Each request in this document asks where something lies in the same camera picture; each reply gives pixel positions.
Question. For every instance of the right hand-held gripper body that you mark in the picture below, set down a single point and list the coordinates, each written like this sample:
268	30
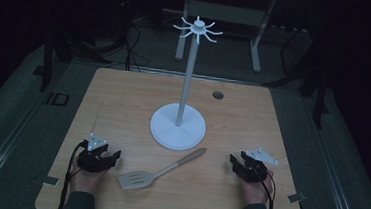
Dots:
252	168

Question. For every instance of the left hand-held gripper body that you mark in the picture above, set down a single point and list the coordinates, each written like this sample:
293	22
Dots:
92	161

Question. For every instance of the white hook stand rack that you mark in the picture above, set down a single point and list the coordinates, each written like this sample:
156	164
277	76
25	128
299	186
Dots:
177	127

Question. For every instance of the person's left hand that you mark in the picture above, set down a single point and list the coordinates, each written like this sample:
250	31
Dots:
86	179

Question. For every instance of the person's right hand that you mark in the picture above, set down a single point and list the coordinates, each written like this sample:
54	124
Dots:
257	192

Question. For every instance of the grey tape strip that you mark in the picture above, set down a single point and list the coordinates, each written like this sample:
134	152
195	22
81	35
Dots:
296	197

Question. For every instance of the black floor socket box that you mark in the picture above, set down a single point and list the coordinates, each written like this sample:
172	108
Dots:
58	99

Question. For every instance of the black metal stand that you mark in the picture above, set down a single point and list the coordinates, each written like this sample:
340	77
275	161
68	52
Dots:
320	101
47	63

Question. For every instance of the grey metal desk frame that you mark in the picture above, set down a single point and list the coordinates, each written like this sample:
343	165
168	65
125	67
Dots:
227	13

